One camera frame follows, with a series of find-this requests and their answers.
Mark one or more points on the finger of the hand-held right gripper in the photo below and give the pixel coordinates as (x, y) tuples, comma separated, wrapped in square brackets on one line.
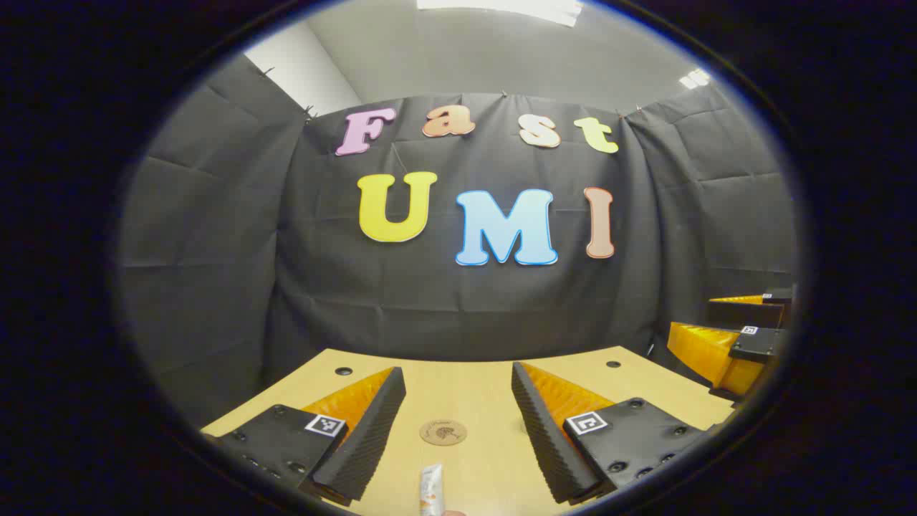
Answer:
[(745, 312), (706, 351)]

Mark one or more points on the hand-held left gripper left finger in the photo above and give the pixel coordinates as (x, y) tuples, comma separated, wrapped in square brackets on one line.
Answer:
[(365, 437)]

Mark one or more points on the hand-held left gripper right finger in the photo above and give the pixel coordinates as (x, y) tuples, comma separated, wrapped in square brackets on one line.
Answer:
[(541, 437)]

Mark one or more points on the round wooden coaster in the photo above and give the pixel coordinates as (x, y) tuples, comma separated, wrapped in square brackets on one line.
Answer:
[(443, 432)]

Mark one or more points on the white toothpaste tube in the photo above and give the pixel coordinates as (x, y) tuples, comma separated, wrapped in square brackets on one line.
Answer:
[(430, 491)]

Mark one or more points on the light wooden desktop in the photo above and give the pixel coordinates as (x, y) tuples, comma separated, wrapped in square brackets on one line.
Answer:
[(466, 390)]

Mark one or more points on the black backdrop cloth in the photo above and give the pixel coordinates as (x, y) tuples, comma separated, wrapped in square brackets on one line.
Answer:
[(430, 308)]

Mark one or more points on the small ceiling light panel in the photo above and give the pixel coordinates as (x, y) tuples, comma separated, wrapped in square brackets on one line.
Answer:
[(695, 77)]

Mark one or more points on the long ceiling light panel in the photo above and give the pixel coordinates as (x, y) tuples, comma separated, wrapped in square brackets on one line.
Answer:
[(501, 7)]

